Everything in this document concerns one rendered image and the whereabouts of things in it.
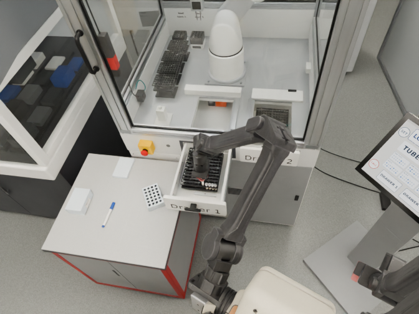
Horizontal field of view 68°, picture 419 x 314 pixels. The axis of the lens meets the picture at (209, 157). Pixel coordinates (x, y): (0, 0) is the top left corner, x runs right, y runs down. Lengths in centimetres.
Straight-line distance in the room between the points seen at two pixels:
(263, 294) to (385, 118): 261
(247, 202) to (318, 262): 146
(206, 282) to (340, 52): 86
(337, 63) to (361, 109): 202
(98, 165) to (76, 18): 86
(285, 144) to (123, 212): 103
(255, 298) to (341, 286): 152
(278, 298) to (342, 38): 81
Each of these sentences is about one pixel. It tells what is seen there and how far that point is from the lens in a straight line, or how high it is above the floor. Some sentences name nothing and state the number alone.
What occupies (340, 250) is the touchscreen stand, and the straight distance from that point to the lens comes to 234.
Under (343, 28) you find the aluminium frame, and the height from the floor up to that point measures 157.
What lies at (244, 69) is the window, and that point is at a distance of 124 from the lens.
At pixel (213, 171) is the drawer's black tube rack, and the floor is 90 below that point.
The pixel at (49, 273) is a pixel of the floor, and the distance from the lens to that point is 260.
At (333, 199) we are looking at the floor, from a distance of 255.
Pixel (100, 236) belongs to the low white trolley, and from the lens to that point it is 164.
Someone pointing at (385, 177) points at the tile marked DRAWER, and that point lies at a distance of 148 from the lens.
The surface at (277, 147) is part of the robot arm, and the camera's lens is 83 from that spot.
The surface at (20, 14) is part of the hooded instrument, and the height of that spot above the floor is 151.
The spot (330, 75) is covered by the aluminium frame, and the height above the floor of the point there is 139.
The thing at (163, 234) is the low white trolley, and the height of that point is 76.
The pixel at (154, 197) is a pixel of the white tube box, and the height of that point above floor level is 78.
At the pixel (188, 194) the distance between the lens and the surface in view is 153.
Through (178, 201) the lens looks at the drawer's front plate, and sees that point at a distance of 143.
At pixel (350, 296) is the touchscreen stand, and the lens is 227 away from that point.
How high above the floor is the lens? 215
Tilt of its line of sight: 53 degrees down
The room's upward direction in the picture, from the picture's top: 8 degrees counter-clockwise
